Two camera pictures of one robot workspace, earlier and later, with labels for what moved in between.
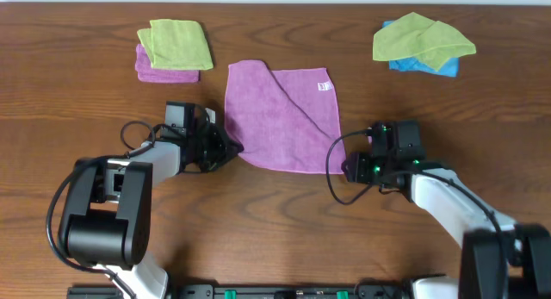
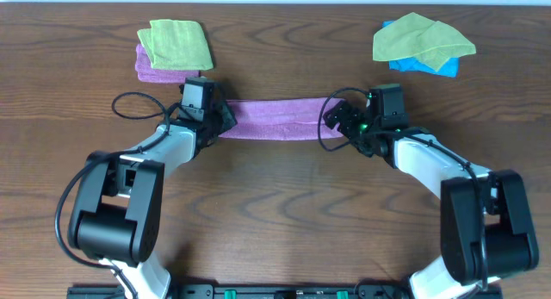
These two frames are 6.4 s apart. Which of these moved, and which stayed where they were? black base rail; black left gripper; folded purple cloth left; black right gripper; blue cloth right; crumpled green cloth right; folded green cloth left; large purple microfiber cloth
Moved: black left gripper; black right gripper; large purple microfiber cloth
Stayed: black base rail; blue cloth right; folded purple cloth left; crumpled green cloth right; folded green cloth left
